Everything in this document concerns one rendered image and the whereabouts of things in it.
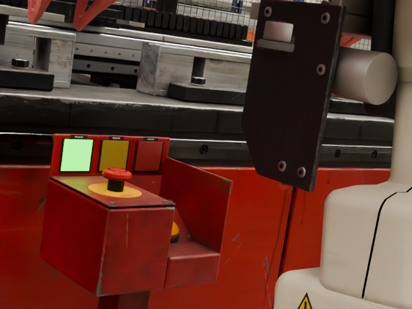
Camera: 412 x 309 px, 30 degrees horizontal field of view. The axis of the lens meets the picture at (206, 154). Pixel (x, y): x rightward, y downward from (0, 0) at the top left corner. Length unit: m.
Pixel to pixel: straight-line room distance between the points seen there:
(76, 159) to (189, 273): 0.22
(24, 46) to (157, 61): 0.27
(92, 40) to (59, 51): 0.33
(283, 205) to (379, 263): 0.92
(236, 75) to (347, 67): 0.92
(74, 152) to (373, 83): 0.55
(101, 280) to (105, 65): 0.78
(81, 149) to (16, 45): 0.27
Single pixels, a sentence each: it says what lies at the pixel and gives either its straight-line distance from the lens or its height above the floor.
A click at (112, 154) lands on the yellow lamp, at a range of 1.12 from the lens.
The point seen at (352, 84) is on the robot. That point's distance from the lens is 0.65.
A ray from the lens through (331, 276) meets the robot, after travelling 0.68.
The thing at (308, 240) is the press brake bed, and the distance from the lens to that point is 1.64.
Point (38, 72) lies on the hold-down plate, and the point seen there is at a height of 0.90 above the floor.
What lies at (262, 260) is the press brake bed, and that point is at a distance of 1.56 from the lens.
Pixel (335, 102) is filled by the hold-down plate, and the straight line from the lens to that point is 1.70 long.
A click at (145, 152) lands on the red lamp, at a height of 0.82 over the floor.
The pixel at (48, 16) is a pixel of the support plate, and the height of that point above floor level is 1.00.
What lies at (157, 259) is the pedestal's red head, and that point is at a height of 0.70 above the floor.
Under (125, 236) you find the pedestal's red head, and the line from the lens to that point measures 0.98.
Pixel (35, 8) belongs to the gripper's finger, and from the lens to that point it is 0.83.
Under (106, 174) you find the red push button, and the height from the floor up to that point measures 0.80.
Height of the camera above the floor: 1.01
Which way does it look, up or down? 9 degrees down
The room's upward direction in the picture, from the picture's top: 9 degrees clockwise
